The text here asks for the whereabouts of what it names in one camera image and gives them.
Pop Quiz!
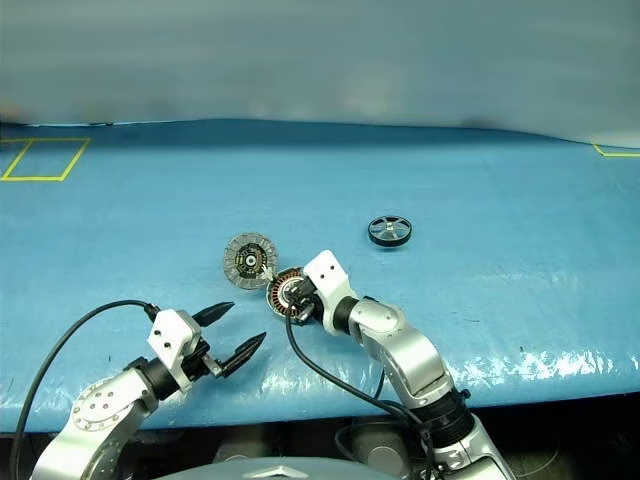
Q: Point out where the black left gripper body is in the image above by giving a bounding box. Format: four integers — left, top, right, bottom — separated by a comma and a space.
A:
182, 338, 227, 384

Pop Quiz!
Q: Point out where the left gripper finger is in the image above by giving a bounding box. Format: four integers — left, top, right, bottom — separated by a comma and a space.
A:
220, 330, 268, 379
192, 300, 237, 329

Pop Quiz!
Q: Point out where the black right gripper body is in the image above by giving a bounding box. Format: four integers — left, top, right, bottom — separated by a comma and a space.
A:
294, 278, 322, 309

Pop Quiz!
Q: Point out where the motor housing with copper coils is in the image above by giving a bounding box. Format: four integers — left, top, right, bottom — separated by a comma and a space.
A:
264, 267, 314, 320

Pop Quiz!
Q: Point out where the black silver spoked rotor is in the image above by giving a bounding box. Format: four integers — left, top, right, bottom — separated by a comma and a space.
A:
367, 214, 414, 247

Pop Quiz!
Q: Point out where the grey robot torso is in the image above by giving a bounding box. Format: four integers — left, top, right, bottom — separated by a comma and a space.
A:
172, 453, 361, 480

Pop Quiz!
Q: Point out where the blue table cover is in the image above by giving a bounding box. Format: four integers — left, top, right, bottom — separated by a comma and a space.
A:
0, 118, 640, 432

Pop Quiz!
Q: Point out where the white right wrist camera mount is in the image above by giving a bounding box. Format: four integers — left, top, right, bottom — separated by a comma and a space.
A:
302, 249, 361, 334

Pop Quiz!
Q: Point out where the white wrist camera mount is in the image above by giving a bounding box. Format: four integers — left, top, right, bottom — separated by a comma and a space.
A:
146, 308, 209, 394
302, 249, 361, 334

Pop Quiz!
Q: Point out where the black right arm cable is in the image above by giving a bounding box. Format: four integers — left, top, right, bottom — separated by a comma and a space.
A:
284, 314, 441, 480

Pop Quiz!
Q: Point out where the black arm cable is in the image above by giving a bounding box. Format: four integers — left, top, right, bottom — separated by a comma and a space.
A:
284, 314, 441, 480
10, 298, 160, 480

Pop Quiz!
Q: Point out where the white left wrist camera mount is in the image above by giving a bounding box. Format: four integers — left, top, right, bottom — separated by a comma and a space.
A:
146, 308, 209, 394

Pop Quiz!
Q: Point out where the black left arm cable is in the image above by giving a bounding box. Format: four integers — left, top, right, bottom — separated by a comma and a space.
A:
10, 298, 160, 480

